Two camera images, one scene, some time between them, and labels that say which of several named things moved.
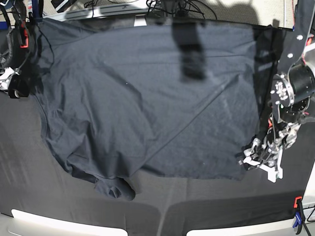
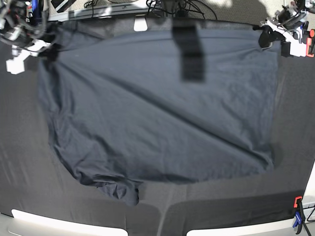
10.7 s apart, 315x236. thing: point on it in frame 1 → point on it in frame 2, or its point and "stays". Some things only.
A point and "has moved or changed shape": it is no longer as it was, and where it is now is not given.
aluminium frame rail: [98, 12] stays
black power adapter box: [61, 5] stays
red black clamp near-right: [298, 197] stays
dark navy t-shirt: [122, 99] has moved or changed shape
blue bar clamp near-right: [299, 217] stays
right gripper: [279, 136] → [295, 37]
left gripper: [18, 86] → [51, 52]
